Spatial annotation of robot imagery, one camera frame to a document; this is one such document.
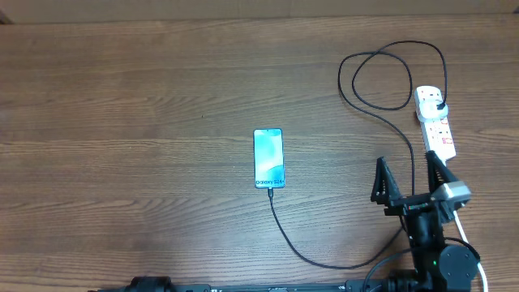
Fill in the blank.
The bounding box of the white USB charger plug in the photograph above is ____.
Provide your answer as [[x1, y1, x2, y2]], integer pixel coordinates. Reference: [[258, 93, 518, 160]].
[[416, 100, 448, 122]]

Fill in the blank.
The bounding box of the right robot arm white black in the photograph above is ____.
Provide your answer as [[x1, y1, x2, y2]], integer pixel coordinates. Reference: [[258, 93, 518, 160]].
[[360, 151, 481, 291]]

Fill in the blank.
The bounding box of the blue Galaxy smartphone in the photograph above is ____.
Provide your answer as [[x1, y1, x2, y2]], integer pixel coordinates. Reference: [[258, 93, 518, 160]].
[[253, 128, 285, 189]]

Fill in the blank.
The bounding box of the white power strip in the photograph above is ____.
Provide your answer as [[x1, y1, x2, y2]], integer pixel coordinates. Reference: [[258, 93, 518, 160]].
[[414, 86, 457, 163]]

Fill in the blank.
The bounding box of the white power strip cord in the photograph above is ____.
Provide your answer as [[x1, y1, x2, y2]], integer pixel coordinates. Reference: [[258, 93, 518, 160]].
[[440, 160, 490, 292]]

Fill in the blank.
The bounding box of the black USB charging cable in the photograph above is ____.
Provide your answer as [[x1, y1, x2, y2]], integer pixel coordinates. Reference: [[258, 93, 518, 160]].
[[266, 40, 448, 270]]

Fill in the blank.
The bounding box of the cardboard back panel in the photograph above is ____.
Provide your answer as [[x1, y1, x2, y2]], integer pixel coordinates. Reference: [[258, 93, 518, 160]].
[[1, 0, 518, 24]]

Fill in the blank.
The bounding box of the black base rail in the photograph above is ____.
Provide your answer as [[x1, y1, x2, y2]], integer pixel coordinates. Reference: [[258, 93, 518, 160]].
[[172, 280, 384, 292]]

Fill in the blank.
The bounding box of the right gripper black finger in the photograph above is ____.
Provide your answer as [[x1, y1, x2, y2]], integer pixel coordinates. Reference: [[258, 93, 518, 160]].
[[425, 150, 458, 193], [371, 157, 402, 204]]

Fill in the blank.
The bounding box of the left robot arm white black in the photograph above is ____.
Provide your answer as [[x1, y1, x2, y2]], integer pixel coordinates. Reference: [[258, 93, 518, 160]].
[[89, 277, 176, 292]]

